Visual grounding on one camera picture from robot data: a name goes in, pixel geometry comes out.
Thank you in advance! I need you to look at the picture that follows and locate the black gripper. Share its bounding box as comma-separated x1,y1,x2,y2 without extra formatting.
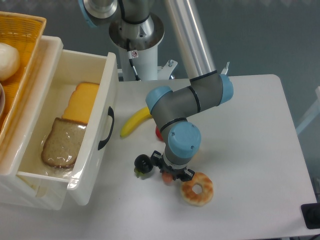
150,150,195,182

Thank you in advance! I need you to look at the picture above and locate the brown toy egg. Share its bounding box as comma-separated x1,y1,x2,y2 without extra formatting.
162,172,173,186

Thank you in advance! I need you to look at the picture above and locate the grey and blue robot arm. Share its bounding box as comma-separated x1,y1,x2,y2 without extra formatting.
79,0,234,182

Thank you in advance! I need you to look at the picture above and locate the toy bagel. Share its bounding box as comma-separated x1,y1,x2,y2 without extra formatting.
180,172,214,207

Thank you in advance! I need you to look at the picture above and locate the red toy bell pepper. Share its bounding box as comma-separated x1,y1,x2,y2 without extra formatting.
155,126,164,142

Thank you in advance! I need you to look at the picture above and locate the yellow toy banana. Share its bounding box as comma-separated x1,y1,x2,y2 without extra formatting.
120,106,152,138

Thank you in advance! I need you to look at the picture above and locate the white plastic drawer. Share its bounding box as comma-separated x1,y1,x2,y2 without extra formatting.
17,50,119,210

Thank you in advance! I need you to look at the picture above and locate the brown toy bread slice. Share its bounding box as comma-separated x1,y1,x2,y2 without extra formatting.
41,117,87,169

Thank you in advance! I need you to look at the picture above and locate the black device at edge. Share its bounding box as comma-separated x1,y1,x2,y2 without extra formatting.
300,202,320,230

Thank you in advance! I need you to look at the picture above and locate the white drawer cabinet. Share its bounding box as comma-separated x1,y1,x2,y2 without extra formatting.
0,35,68,211

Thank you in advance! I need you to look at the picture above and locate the bowl rim in basket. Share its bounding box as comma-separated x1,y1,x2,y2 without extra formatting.
0,84,6,117

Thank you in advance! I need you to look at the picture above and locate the white toy bun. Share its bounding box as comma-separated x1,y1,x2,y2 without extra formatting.
0,42,20,82

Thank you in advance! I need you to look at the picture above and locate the yellow woven basket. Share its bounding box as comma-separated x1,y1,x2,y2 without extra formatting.
0,11,47,142

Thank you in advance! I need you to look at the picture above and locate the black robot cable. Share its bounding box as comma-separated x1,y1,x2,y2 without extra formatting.
126,38,141,82

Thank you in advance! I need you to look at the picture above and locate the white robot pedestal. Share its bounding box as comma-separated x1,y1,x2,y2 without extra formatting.
118,43,159,82

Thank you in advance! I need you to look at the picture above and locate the white frame at right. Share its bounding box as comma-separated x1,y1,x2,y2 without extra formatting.
295,86,320,136

